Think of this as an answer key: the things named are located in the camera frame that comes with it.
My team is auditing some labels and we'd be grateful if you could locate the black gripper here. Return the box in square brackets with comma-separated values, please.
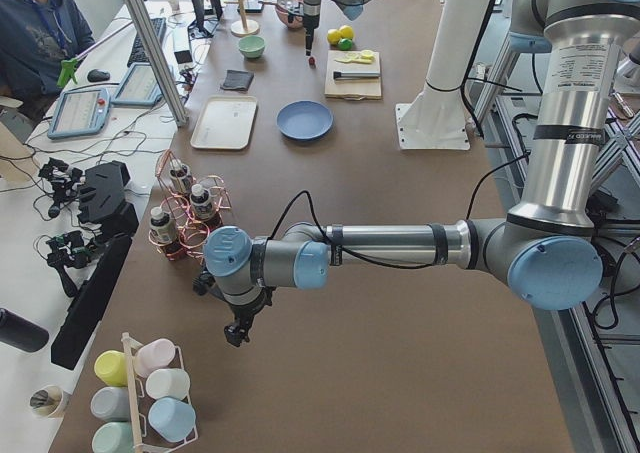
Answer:
[303, 3, 321, 57]
[224, 287, 273, 347]

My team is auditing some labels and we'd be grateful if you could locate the blue plate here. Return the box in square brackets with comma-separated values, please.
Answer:
[276, 101, 333, 141]

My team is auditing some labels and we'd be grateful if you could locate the pink bowl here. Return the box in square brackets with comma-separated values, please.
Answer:
[275, 0, 303, 30]

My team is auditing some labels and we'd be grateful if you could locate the lower whole lemon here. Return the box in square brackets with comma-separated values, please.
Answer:
[326, 29, 342, 46]

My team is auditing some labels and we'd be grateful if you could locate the whole lemon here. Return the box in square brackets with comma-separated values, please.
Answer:
[338, 25, 355, 40]
[326, 29, 342, 46]

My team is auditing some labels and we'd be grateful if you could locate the upper whole lemon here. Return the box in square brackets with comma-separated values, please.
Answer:
[338, 25, 355, 40]

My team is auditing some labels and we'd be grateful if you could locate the green lime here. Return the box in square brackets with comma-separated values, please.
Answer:
[337, 38, 353, 51]

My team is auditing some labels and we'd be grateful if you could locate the steel muddler black tip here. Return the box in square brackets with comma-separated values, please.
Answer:
[332, 71, 381, 81]

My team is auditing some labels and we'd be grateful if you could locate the green bowl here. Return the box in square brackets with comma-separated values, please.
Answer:
[238, 35, 266, 60]

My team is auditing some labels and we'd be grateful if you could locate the wooden mug stand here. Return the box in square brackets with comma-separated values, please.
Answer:
[230, 0, 260, 38]

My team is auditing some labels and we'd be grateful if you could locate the yellow plastic knife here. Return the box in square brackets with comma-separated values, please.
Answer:
[334, 55, 375, 64]

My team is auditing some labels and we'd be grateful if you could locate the pink cup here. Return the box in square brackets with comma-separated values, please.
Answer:
[133, 338, 176, 378]

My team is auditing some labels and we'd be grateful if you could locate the wooden cutting board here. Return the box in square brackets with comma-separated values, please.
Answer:
[324, 50, 382, 100]

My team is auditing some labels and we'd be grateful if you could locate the white cup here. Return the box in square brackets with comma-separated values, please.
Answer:
[146, 368, 191, 400]

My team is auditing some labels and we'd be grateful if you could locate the grey folded cloth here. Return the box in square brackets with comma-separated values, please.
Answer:
[220, 69, 254, 92]

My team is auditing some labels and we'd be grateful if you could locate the blue cup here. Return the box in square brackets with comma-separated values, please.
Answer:
[148, 397, 196, 443]

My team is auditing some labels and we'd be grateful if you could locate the white cup rack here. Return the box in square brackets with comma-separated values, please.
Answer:
[121, 332, 200, 452]

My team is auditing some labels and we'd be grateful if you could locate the yellow cup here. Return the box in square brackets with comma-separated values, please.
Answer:
[94, 350, 127, 387]

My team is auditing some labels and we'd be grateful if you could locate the cream rabbit tray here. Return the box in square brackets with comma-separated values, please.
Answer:
[190, 95, 258, 151]

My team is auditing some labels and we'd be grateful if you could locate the grey cup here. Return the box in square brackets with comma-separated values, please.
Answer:
[90, 386, 130, 422]

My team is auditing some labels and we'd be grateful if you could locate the mint cup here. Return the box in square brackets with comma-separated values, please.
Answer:
[91, 422, 134, 453]

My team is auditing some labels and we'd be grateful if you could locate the top dark drink bottle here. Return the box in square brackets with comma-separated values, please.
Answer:
[169, 158, 194, 196]

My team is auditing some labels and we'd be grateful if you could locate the black keyboard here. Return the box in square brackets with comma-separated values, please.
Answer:
[126, 16, 168, 69]

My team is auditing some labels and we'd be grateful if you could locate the right teach pendant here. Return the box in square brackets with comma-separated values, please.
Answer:
[111, 63, 162, 108]

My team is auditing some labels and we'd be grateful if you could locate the teach pendant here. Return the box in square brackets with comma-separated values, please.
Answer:
[47, 87, 111, 140]
[111, 63, 162, 108]

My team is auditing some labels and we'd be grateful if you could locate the black computer mouse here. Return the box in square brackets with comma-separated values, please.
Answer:
[86, 69, 111, 83]

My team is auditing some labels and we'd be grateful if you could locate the left teach pendant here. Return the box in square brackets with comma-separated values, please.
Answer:
[47, 87, 111, 140]

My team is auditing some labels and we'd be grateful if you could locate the person in blue hoodie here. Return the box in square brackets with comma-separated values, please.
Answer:
[0, 0, 96, 99]

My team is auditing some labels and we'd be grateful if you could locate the copper wire bottle rack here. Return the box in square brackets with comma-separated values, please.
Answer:
[147, 150, 232, 262]

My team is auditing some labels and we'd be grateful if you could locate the aluminium frame post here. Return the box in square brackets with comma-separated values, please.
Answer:
[124, 0, 188, 127]

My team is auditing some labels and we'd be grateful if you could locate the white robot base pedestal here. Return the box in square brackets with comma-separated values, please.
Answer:
[396, 0, 495, 151]

